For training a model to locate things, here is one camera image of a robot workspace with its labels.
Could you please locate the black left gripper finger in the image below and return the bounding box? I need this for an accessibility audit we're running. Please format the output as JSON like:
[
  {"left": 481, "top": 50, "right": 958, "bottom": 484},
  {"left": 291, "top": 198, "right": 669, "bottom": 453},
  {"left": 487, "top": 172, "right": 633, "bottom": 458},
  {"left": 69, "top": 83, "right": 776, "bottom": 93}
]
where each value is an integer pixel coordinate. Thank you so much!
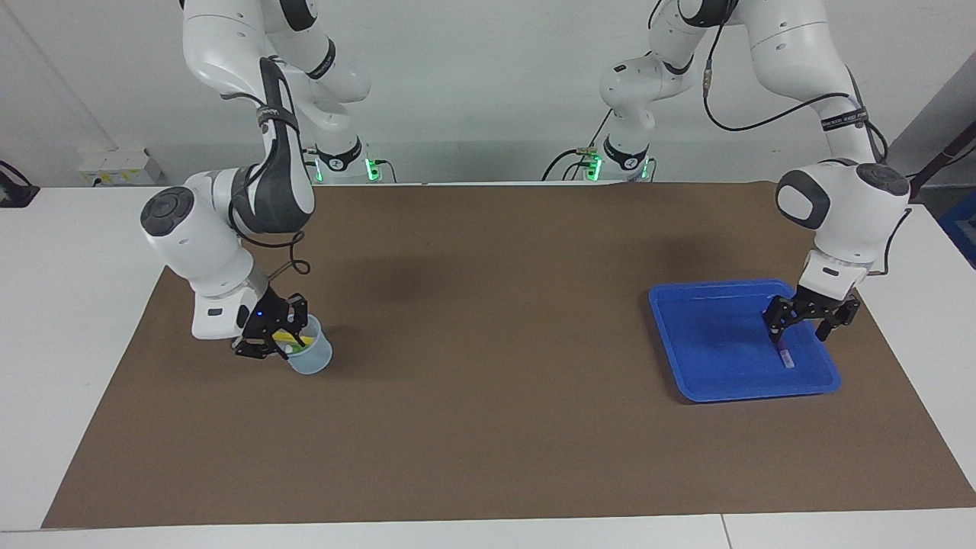
[
  {"left": 765, "top": 295, "right": 802, "bottom": 351},
  {"left": 817, "top": 298, "right": 862, "bottom": 341}
]

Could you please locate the blue plastic tray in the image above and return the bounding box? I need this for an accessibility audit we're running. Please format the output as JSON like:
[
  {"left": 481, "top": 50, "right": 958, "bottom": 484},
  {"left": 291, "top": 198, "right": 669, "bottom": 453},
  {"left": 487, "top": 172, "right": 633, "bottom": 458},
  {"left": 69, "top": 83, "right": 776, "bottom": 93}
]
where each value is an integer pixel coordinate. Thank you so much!
[{"left": 648, "top": 279, "right": 842, "bottom": 403}]

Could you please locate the translucent plastic cup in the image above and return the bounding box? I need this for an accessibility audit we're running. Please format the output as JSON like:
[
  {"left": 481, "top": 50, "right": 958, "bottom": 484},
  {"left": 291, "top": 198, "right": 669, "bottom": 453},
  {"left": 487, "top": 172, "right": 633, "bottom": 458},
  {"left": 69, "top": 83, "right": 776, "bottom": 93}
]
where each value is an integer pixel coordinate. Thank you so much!
[{"left": 284, "top": 314, "right": 333, "bottom": 375}]

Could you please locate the blue crate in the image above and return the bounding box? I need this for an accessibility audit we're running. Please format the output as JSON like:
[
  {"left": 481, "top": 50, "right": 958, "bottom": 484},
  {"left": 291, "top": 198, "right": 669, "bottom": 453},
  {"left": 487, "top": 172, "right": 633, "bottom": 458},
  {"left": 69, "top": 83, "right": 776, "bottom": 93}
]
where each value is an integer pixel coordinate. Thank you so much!
[{"left": 936, "top": 189, "right": 976, "bottom": 269}]

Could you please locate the black stand pole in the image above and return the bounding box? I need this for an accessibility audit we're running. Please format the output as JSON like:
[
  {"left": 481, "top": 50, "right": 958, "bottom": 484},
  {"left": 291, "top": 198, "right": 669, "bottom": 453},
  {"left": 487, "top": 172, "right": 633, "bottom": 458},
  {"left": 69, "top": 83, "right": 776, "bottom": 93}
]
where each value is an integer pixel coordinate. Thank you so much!
[{"left": 904, "top": 122, "right": 976, "bottom": 203}]

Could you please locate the brown table mat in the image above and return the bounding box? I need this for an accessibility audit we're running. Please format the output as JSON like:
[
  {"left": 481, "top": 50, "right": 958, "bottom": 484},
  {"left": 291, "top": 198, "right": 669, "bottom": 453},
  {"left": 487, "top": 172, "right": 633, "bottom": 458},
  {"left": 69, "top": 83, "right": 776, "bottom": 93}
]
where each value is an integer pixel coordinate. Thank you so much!
[{"left": 42, "top": 181, "right": 976, "bottom": 529}]

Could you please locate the white power socket box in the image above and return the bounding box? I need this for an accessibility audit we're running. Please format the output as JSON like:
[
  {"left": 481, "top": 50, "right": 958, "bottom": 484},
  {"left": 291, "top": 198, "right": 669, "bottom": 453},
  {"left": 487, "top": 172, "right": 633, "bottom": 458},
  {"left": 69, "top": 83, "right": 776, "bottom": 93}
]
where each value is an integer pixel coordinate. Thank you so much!
[{"left": 78, "top": 149, "right": 165, "bottom": 188}]

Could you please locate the black desk clamp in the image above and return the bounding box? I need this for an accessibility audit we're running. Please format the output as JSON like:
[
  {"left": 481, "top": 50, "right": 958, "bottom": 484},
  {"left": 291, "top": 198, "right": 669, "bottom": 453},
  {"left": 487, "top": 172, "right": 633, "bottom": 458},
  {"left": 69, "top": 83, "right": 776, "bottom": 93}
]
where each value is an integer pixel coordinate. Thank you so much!
[{"left": 0, "top": 160, "right": 40, "bottom": 208}]

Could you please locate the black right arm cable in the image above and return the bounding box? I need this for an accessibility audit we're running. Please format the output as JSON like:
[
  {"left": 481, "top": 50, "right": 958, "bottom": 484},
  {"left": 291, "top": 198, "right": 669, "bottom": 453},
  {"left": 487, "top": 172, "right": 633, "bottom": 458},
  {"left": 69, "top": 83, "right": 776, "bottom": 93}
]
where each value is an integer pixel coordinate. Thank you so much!
[{"left": 229, "top": 57, "right": 312, "bottom": 279}]

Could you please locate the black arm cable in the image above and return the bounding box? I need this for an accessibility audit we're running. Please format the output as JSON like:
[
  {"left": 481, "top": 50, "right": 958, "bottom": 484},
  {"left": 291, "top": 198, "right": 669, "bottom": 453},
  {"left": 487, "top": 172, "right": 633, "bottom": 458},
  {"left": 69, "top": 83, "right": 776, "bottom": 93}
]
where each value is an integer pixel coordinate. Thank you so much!
[
  {"left": 701, "top": 0, "right": 913, "bottom": 277},
  {"left": 229, "top": 57, "right": 312, "bottom": 279}
]

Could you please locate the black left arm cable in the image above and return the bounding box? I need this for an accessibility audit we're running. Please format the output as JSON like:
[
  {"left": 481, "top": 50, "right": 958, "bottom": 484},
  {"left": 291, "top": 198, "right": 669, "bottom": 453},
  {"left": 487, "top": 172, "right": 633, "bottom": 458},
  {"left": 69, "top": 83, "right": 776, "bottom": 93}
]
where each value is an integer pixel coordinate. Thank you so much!
[{"left": 701, "top": 0, "right": 913, "bottom": 277}]

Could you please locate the black base cable bundle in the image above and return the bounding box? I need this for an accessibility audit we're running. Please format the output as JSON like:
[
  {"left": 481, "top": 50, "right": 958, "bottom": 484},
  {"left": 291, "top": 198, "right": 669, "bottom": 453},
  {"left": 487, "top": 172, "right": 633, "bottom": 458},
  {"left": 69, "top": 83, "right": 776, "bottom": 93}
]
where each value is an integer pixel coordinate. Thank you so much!
[{"left": 541, "top": 113, "right": 615, "bottom": 182}]

